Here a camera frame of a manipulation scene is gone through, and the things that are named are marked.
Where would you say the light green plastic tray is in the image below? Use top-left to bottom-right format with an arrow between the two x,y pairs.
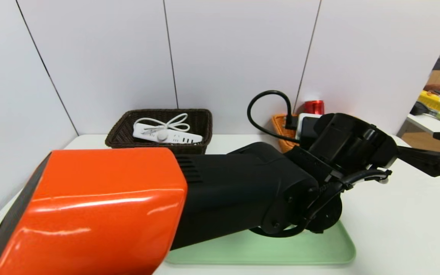
165,220 -> 357,266

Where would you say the orange wicker basket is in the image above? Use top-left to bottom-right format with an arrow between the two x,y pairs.
272,113 -> 301,153

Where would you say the white side table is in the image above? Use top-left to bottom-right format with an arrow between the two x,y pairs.
398,113 -> 440,147

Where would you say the black camera usb cable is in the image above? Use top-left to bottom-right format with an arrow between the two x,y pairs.
247,91 -> 301,145

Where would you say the white power strip cord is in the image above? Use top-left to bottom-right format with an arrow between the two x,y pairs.
141,113 -> 191,142

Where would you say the green handled black brush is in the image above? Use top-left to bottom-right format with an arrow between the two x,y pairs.
410,102 -> 440,131

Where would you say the dark brown wicker basket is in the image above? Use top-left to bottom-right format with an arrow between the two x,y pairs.
105,108 -> 213,155

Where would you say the red drink can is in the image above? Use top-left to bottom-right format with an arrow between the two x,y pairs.
305,100 -> 325,115

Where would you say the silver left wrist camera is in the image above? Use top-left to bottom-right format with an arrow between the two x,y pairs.
296,113 -> 322,141

